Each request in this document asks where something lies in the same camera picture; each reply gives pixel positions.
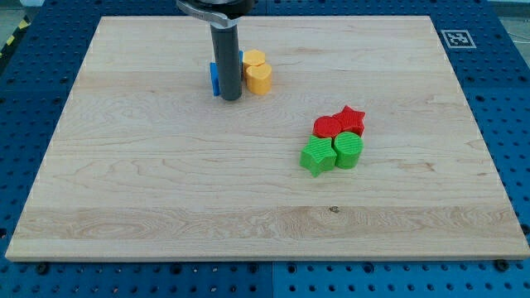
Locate black robot arm flange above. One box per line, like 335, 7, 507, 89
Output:
176, 0, 254, 29

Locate wooden board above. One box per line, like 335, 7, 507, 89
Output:
6, 16, 529, 262

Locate red cylinder block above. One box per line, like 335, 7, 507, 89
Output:
312, 116, 342, 138

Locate red star block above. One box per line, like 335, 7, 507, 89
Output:
332, 105, 365, 137

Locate yellow heart block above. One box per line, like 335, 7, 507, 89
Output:
245, 63, 272, 95

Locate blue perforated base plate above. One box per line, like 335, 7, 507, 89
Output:
1, 1, 529, 297

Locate blue block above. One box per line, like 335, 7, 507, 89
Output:
210, 50, 244, 96

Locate green star block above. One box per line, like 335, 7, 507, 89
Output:
299, 136, 337, 177

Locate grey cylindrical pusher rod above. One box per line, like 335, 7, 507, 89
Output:
210, 23, 242, 101

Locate green cylinder block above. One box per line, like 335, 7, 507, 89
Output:
333, 132, 364, 169

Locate white fiducial marker tag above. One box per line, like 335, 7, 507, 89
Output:
441, 30, 476, 49

